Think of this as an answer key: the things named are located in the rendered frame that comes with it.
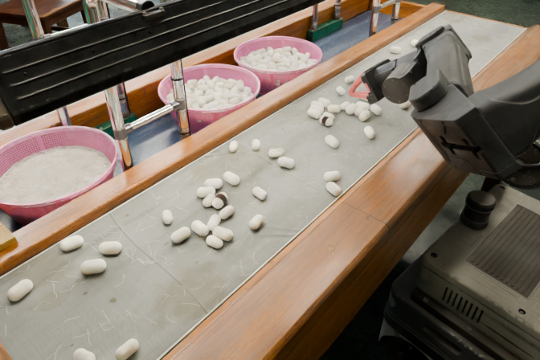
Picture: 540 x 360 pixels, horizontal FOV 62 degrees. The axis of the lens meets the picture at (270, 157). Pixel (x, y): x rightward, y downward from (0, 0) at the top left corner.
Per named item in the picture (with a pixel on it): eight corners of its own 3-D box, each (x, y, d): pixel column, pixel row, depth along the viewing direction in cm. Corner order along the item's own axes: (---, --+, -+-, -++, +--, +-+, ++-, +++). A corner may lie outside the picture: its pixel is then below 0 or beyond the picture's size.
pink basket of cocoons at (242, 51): (337, 79, 142) (340, 51, 136) (284, 112, 125) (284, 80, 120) (272, 56, 156) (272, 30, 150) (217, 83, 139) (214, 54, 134)
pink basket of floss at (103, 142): (137, 158, 107) (130, 124, 102) (108, 240, 86) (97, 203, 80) (25, 160, 107) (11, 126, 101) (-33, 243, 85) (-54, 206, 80)
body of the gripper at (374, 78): (357, 76, 94) (385, 63, 88) (382, 60, 100) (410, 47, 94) (371, 104, 95) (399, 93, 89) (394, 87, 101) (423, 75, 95)
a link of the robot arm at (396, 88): (472, 59, 84) (445, 22, 83) (452, 90, 77) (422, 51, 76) (421, 85, 94) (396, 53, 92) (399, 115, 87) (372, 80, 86)
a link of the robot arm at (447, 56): (504, 156, 49) (446, 79, 48) (456, 181, 52) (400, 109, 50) (476, 57, 85) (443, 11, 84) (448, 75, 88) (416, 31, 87)
